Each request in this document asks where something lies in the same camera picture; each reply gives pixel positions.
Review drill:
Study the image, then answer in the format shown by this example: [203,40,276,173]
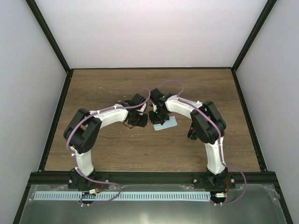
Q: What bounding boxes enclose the black table rail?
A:
[38,69,74,172]
[231,69,268,172]

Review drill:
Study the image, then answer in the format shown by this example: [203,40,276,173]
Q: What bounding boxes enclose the black front mounting rail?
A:
[27,171,279,190]

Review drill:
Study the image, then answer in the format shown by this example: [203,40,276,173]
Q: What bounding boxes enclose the black right table rail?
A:
[231,69,268,172]

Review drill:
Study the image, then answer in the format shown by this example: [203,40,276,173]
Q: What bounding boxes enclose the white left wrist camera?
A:
[137,104,147,113]

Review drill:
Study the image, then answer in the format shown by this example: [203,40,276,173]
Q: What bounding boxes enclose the black sunglasses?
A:
[187,123,198,140]

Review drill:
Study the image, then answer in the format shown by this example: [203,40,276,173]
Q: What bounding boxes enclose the black frame post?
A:
[232,0,277,72]
[25,0,71,73]

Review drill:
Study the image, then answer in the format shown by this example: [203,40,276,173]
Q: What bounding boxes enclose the light blue slotted cable duct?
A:
[33,191,211,202]

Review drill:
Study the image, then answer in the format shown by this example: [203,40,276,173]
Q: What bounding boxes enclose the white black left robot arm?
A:
[63,93,151,189]

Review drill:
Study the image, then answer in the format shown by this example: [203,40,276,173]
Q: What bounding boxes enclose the black left table rail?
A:
[38,69,74,172]

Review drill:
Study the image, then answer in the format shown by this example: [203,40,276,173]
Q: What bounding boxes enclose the black left frame post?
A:
[25,0,71,73]

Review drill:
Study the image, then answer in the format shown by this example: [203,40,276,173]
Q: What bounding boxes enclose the metal front tray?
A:
[17,184,286,224]

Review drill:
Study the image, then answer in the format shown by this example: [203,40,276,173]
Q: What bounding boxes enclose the light blue cleaning cloth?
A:
[153,116,178,131]

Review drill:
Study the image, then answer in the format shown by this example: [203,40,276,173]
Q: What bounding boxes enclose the black right frame post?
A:
[232,0,277,72]

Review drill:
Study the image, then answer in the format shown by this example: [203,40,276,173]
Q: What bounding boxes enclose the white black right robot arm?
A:
[149,89,228,188]

